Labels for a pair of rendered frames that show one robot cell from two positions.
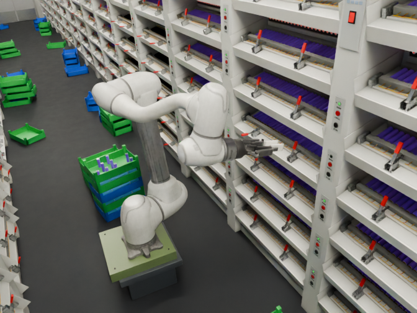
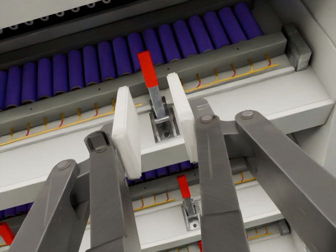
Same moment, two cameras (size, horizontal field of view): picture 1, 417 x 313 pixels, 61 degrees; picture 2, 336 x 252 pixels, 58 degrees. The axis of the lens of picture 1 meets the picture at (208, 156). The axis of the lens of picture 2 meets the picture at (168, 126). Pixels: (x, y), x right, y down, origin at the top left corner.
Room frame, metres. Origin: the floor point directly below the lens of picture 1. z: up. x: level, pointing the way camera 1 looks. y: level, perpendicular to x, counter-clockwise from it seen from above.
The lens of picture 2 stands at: (1.14, -0.14, 0.98)
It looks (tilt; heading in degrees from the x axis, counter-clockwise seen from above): 42 degrees down; 299
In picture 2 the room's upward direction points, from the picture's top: 17 degrees counter-clockwise
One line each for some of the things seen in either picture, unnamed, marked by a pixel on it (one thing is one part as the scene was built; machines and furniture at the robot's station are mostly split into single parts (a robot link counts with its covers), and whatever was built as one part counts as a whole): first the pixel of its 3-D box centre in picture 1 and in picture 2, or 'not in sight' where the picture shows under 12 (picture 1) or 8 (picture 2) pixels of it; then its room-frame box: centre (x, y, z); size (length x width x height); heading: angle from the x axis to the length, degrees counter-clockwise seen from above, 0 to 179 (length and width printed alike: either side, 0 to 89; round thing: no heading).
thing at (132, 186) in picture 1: (115, 182); not in sight; (1.96, 0.64, 0.20); 0.30 x 0.20 x 0.08; 125
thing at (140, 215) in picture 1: (138, 216); not in sight; (1.36, 0.37, 0.41); 0.18 x 0.16 x 0.22; 137
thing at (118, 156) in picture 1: (111, 163); not in sight; (1.96, 0.64, 0.36); 0.30 x 0.20 x 0.08; 125
